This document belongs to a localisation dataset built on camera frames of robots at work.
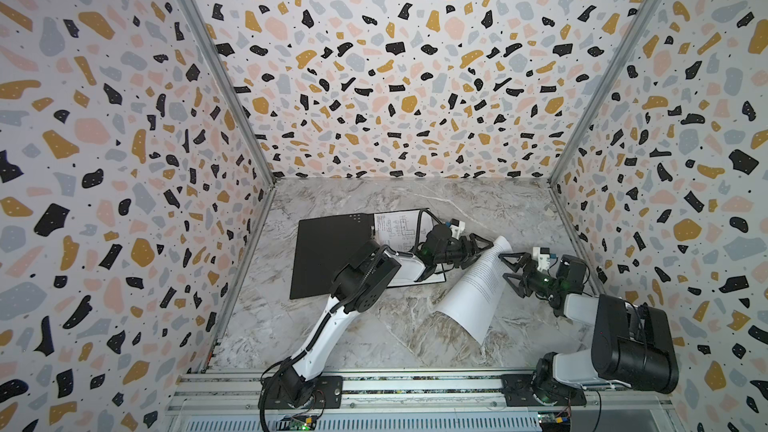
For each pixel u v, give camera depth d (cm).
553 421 72
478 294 86
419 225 84
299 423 70
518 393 73
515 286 87
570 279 73
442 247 82
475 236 88
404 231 106
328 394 73
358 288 56
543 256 86
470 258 87
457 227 93
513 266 82
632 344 46
